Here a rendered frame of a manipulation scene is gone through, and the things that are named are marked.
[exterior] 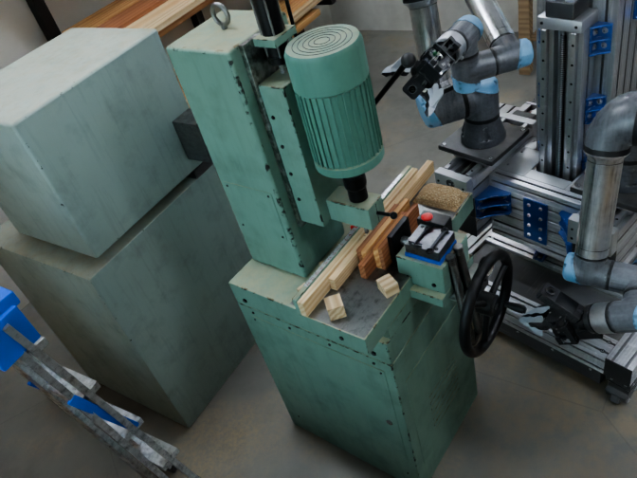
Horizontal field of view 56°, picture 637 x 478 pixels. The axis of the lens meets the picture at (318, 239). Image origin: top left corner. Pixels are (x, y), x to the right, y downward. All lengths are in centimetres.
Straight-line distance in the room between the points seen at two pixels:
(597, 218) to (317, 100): 70
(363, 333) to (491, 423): 99
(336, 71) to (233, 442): 164
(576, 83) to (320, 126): 89
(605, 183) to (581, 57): 55
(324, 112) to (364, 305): 50
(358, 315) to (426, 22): 94
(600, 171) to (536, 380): 116
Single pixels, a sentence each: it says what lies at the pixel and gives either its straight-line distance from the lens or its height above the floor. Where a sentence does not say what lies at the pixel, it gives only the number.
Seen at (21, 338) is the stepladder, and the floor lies 106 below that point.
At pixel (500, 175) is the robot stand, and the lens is 216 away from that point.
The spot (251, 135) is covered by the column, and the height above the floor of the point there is 130.
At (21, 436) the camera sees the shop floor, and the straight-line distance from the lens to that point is 306.
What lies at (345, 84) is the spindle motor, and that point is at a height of 143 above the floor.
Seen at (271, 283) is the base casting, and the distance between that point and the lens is 181.
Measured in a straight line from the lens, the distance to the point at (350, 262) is 159.
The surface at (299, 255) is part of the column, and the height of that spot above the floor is 89.
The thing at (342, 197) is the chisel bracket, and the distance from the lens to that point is 159.
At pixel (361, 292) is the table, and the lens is 156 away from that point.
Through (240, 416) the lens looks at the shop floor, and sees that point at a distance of 256.
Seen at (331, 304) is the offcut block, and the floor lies 94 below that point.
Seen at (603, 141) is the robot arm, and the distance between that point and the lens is 144.
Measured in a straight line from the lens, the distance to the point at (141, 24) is 336.
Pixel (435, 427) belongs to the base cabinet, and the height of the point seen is 22.
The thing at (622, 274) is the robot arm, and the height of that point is 89.
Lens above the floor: 201
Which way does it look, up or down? 39 degrees down
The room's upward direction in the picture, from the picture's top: 17 degrees counter-clockwise
